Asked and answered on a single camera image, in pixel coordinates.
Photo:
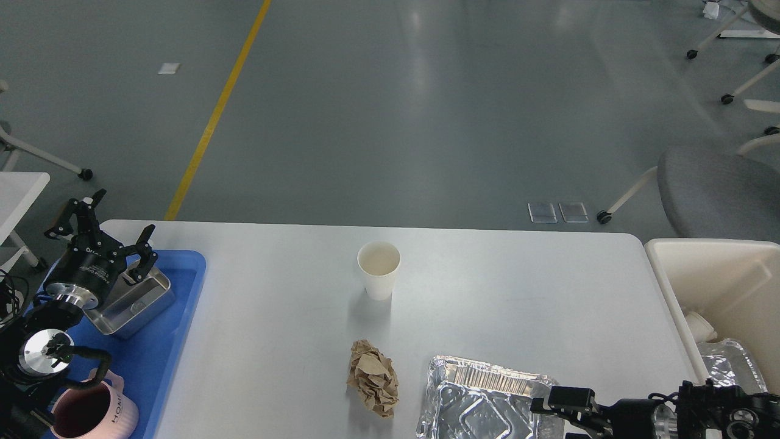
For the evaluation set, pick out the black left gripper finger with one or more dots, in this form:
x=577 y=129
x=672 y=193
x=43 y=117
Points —
x=77 y=222
x=148 y=257

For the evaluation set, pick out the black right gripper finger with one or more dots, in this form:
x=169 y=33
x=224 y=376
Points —
x=574 y=404
x=577 y=435

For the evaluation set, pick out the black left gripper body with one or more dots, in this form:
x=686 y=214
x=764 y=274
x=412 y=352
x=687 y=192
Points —
x=86 y=273

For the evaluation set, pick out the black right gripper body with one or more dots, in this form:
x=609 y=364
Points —
x=640 y=418

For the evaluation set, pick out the stainless steel square dish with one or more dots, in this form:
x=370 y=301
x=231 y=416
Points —
x=128 y=308

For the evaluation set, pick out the aluminium foil tray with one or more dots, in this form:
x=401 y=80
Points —
x=466 y=398

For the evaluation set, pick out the pink ribbed mug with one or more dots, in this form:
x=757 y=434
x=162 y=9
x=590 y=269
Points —
x=102 y=411

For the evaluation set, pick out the white paper cup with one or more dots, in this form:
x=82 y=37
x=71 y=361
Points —
x=379 y=263

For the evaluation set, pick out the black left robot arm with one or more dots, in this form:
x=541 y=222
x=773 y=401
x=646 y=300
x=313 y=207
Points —
x=39 y=357

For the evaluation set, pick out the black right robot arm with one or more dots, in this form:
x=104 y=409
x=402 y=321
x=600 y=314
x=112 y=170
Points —
x=690 y=412

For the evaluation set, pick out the white side table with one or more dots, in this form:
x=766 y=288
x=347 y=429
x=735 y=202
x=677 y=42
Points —
x=19 y=190

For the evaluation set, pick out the blue plastic tray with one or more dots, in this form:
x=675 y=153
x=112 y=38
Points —
x=147 y=361

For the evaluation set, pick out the small white cup in bin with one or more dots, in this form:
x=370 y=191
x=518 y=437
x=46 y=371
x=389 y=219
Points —
x=702 y=331

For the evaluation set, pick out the white paper on floor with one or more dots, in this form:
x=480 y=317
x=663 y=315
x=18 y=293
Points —
x=169 y=68

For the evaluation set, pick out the white plastic bin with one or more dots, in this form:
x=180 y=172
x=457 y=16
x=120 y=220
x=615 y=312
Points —
x=733 y=285

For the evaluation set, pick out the right floor outlet plate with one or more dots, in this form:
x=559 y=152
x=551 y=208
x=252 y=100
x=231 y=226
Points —
x=574 y=212

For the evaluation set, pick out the floor outlet plate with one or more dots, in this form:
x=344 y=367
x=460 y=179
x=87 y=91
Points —
x=540 y=212
x=574 y=212

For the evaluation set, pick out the left floor outlet plate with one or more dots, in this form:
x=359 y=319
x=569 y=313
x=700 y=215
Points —
x=540 y=212

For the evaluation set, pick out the crumpled brown paper ball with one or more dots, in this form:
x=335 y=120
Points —
x=373 y=376

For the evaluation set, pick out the grey office chair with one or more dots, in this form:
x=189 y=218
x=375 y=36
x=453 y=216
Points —
x=713 y=195

